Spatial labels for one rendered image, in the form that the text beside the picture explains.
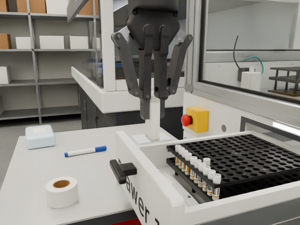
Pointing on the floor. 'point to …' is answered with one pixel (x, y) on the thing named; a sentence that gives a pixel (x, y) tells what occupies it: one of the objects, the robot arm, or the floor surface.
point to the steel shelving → (43, 112)
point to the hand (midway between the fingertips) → (152, 118)
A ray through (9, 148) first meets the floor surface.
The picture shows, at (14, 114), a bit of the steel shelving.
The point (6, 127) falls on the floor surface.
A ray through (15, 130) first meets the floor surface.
